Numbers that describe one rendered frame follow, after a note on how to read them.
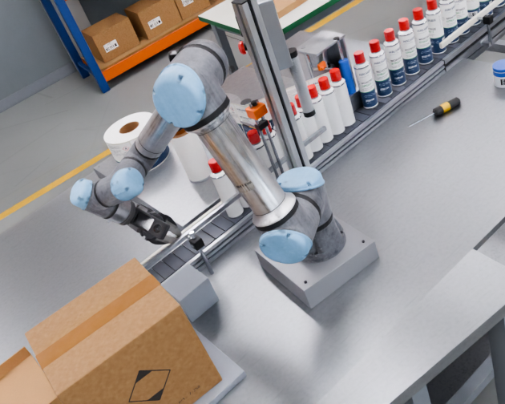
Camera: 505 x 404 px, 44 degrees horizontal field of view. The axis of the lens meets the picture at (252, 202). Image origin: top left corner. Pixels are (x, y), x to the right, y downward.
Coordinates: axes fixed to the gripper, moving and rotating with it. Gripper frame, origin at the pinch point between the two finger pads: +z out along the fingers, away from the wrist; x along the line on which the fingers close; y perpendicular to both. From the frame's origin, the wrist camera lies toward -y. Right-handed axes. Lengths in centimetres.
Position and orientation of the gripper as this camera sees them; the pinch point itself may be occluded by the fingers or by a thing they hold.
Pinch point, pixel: (179, 238)
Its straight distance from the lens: 182.7
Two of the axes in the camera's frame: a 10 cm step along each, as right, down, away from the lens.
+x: -4.8, 8.8, -0.2
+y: -6.1, -3.1, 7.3
